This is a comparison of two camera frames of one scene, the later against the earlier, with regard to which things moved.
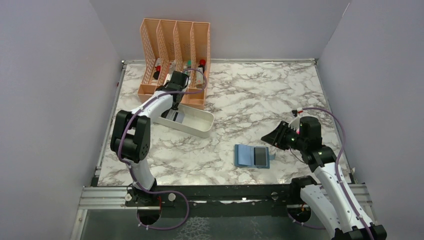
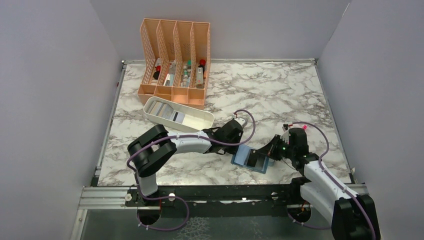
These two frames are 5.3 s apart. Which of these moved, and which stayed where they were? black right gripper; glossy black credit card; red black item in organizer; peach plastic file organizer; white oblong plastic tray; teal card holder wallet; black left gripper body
Moved: teal card holder wallet; glossy black credit card; black left gripper body; black right gripper
Stayed: white oblong plastic tray; peach plastic file organizer; red black item in organizer
